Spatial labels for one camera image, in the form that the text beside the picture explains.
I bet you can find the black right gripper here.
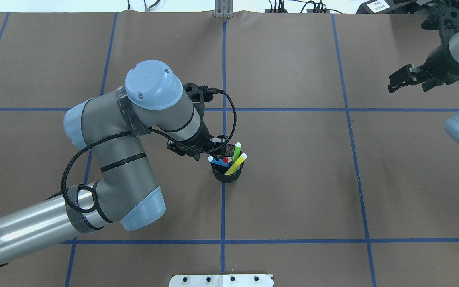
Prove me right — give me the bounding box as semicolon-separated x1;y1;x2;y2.
388;46;459;93

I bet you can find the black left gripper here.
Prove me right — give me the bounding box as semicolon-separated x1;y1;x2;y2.
167;135;234;161

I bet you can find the green highlighter pen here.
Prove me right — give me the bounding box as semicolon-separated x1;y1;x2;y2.
233;142;242;162

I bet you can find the red capped white marker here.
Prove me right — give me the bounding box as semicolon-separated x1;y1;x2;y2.
220;157;233;165

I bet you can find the blue highlighter pen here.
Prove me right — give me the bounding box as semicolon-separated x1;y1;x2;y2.
208;156;232;168

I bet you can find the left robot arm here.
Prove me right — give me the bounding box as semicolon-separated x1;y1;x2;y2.
0;59;233;268

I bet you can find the black mesh pen holder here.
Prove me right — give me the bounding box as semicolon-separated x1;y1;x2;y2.
211;144;243;183

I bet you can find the yellow highlighter pen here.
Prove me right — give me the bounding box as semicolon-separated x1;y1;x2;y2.
224;153;247;175

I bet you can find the black box with label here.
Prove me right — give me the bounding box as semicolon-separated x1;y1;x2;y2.
356;0;395;14

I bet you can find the brown paper table mat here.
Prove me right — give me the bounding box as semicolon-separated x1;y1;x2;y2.
0;11;459;287

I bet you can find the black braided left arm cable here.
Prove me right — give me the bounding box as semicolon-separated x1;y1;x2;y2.
61;87;237;214

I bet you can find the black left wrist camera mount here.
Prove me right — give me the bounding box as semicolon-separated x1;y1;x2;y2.
183;82;216;104

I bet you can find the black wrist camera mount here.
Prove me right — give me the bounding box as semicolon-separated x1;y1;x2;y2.
421;5;459;31
183;82;216;104

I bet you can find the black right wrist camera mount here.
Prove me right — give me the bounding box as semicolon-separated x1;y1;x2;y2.
421;5;459;31

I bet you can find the aluminium frame post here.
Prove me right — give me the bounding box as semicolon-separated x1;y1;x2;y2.
214;0;234;19

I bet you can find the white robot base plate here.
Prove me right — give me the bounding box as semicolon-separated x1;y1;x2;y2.
169;274;275;287

